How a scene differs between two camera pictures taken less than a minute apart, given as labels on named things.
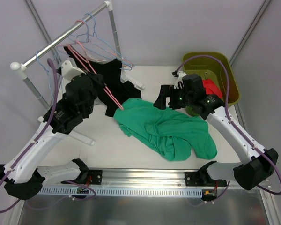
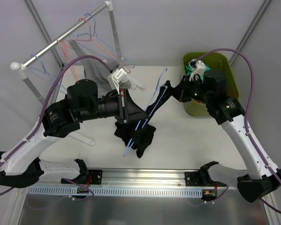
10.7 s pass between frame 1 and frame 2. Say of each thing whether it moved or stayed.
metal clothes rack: stayed
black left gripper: moved
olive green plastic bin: stayed
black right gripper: moved
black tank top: moved
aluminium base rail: stayed
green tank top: moved
